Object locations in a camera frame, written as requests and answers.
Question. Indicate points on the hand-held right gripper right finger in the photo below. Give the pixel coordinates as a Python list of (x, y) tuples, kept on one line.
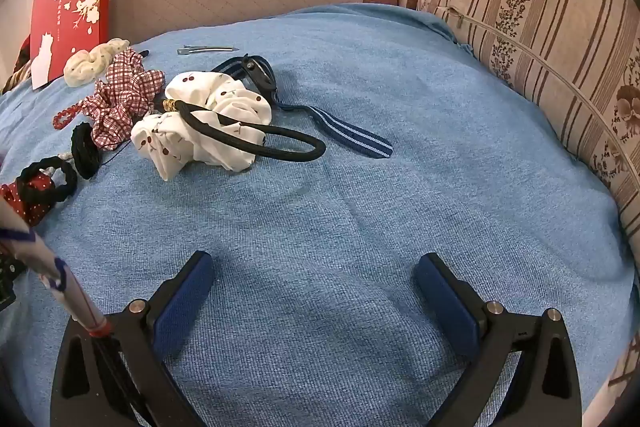
[(445, 302)]

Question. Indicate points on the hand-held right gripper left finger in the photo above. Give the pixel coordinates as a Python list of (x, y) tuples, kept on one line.
[(182, 302)]

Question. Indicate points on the red dotted scrunchie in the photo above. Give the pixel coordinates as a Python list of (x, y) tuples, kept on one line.
[(27, 207)]

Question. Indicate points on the blue striped headband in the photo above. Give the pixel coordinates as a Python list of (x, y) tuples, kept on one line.
[(350, 139)]

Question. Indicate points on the white cherry print scrunchie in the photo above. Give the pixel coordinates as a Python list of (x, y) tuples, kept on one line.
[(220, 104)]

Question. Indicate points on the red plaid scrunchie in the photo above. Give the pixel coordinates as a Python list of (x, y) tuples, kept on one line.
[(122, 99)]

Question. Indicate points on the red flowered box lid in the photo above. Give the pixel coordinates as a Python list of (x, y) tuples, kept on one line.
[(65, 22)]

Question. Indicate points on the blue blanket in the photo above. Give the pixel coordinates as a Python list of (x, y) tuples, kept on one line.
[(350, 207)]

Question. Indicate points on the dark striped cloth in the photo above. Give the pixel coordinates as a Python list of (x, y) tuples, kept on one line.
[(17, 67)]

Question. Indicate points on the cream scrunchie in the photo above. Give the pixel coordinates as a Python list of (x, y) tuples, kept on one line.
[(87, 64)]

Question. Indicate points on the silver hair clip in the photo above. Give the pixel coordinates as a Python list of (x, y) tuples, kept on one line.
[(205, 50)]

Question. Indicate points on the square striped floral pillow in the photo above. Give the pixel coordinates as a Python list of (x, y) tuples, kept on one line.
[(540, 32)]

